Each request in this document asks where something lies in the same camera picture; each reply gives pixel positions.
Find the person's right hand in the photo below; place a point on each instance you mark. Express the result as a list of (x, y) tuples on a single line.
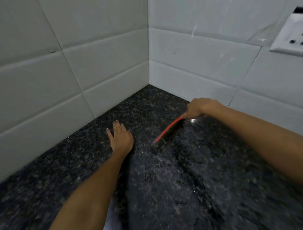
[(203, 106)]

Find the person's left hand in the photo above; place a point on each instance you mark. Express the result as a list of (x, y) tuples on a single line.
[(122, 142)]

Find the red squeegee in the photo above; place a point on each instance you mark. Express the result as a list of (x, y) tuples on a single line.
[(170, 126)]

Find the person's left forearm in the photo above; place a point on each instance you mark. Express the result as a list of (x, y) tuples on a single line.
[(90, 196)]

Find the person's right forearm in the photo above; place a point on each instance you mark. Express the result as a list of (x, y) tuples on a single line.
[(260, 139)]

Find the white wall socket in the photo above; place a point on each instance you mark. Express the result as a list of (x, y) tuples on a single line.
[(291, 35)]

